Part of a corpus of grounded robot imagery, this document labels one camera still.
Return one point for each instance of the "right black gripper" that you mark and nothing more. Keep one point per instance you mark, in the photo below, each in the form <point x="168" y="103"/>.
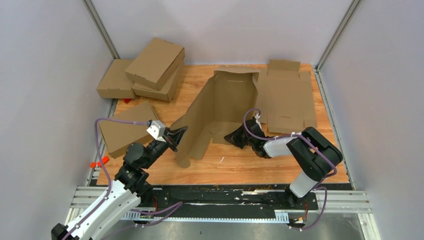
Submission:
<point x="233" y="138"/>

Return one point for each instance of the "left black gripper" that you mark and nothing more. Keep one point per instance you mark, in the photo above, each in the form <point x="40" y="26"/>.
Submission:
<point x="176" y="135"/>

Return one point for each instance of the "cardboard box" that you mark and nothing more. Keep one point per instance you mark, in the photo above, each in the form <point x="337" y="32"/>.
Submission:
<point x="118" y="136"/>
<point x="217" y="111"/>
<point x="115" y="83"/>
<point x="167" y="92"/>
<point x="156" y="63"/>

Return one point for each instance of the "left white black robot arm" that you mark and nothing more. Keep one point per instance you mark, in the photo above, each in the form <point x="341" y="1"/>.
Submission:
<point x="126" y="191"/>

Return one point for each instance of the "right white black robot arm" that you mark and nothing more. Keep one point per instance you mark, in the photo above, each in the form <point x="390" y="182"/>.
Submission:
<point x="315" y="155"/>

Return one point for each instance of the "flat cardboard sheet underneath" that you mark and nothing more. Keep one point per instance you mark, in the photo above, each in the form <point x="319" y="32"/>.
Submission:
<point x="285" y="97"/>

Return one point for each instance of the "orange plastic clip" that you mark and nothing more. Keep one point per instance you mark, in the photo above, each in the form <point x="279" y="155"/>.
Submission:
<point x="103" y="161"/>

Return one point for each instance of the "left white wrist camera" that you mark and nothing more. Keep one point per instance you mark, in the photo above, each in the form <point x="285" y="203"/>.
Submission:
<point x="157" y="130"/>

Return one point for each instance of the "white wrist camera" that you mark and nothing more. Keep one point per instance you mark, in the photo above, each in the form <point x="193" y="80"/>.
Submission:
<point x="257" y="116"/>
<point x="157" y="130"/>

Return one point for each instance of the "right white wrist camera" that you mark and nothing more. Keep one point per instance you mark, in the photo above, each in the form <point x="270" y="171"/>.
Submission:
<point x="257" y="116"/>

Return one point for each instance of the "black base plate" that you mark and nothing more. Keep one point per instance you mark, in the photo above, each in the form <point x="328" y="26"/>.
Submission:
<point x="273" y="196"/>

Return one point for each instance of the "aluminium slotted rail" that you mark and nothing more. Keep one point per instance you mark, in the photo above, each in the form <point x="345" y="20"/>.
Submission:
<point x="191" y="212"/>

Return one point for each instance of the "left aluminium corner post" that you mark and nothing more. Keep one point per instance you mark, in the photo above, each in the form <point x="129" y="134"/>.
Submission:
<point x="93" y="13"/>

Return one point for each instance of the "aluminium corner post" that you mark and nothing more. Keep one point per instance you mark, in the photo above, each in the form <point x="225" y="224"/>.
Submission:
<point x="351" y="10"/>
<point x="93" y="13"/>

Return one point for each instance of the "right aluminium corner post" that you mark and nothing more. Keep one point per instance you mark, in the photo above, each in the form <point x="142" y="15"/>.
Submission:
<point x="351" y="10"/>

